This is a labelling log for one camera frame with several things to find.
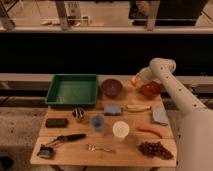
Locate yellow red apple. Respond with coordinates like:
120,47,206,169
130,76,139,87

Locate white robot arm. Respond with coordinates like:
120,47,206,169
131,58,213,171

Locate red bowl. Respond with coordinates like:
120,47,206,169
141,81,162,99

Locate purple bowl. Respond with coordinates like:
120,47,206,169
100,79,123,98

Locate yellow banana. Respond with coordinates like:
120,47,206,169
126,104,151,112

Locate grey blue cloth pad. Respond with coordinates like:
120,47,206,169
152,107,169,125

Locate blue sponge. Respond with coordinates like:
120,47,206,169
104,105,122,116

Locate red chili pepper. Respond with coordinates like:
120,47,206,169
136,126,163,138

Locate wooden table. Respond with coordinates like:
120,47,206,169
30,81,177,167

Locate white plastic cup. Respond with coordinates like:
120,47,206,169
112,121,130,141

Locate blue plastic cup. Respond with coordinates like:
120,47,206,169
91,115,104,131

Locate purple grape bunch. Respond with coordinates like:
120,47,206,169
139,141,174,160

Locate green plastic tray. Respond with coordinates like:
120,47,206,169
45,74,98,108

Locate metal spoon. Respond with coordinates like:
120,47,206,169
87,144,116,153

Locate black rectangular case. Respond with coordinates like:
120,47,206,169
45,118,68,128

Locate small black brush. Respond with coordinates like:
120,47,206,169
37,146,55,159

